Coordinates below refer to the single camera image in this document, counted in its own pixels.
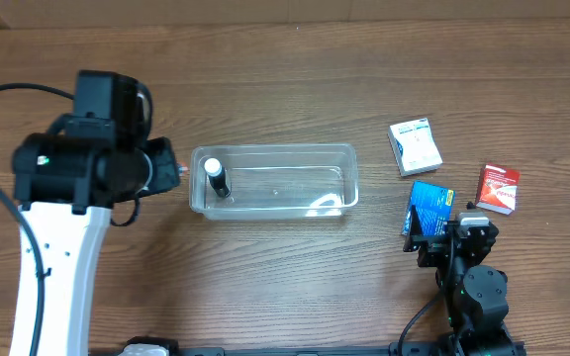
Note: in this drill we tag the white medicine box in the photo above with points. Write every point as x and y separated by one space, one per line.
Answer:
414 147

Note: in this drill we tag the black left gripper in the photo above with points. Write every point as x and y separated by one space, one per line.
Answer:
158 181

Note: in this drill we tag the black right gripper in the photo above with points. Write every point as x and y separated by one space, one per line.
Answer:
428 245

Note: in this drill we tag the clear plastic container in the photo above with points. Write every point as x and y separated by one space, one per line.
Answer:
276 181

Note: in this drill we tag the black tube white cap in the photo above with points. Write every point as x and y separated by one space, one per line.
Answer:
217 177

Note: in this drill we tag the orange tube white cap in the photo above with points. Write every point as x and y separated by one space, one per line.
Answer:
182 169

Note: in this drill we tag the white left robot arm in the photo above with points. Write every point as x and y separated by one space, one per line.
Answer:
65 190

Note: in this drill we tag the blue medicine box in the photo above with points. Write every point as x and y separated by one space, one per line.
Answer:
434 206

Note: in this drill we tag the red medicine box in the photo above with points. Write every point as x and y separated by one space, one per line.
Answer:
497 189

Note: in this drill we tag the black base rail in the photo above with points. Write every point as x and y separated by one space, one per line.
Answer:
156 346

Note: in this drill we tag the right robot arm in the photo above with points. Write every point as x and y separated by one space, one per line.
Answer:
475 295

